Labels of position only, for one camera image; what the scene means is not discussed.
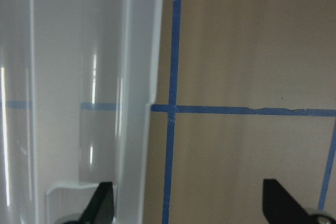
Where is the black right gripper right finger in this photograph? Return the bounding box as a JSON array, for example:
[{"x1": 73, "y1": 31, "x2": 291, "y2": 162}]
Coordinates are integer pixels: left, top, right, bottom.
[{"x1": 262, "y1": 179, "x2": 318, "y2": 224}]

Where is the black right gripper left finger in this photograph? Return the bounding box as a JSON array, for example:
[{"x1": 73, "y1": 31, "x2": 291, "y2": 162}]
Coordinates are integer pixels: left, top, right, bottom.
[{"x1": 79, "y1": 182, "x2": 114, "y2": 224}]

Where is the clear plastic box lid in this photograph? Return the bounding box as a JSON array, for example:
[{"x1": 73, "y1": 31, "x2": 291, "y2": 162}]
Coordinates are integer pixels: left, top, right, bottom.
[{"x1": 1, "y1": 0, "x2": 163, "y2": 223}]

